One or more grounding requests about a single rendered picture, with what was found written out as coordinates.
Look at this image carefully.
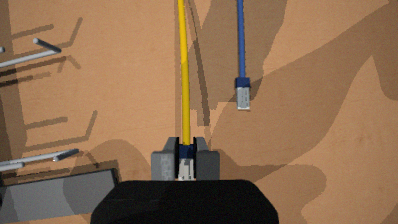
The white and blue cable plug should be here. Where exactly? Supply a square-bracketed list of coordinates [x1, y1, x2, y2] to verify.
[179, 144, 194, 181]

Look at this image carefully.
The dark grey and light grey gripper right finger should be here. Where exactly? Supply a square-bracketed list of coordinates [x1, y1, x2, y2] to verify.
[193, 137, 220, 180]

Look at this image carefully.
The blue patch cord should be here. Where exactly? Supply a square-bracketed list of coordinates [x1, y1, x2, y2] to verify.
[237, 0, 245, 77]

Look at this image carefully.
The yellow cable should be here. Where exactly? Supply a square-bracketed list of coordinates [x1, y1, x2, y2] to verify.
[177, 0, 190, 145]

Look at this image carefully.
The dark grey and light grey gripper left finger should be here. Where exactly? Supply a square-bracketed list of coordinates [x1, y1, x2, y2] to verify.
[151, 137, 180, 181]

